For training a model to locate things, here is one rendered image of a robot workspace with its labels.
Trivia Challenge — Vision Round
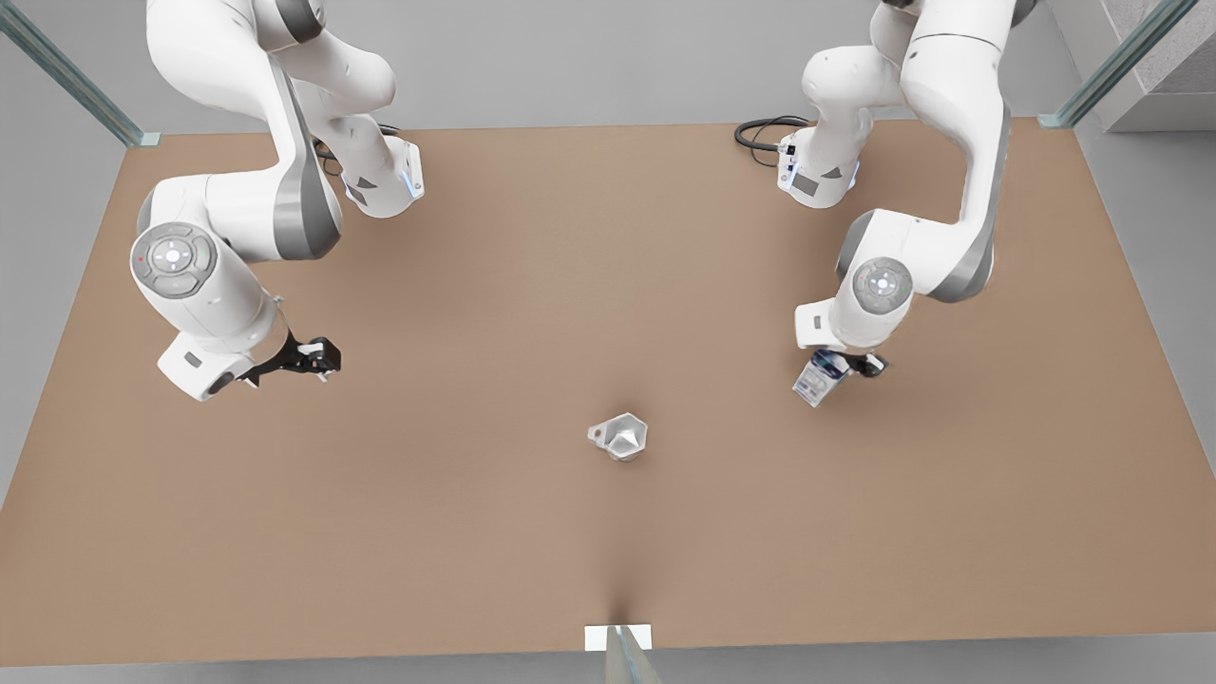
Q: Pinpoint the silver faceted cup with handle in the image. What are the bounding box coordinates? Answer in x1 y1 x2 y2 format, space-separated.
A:
587 412 651 464

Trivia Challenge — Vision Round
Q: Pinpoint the silver frame post white foot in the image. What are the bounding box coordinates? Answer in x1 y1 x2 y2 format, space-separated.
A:
583 624 664 684

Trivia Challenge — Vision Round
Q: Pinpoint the small white blue printed box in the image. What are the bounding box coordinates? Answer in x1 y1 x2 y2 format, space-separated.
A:
792 352 850 409

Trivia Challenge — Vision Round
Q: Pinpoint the black cable loop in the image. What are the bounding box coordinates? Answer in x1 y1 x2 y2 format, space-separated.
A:
734 116 814 170

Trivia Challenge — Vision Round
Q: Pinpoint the grey concrete block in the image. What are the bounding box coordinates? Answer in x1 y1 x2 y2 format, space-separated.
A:
1045 0 1216 134

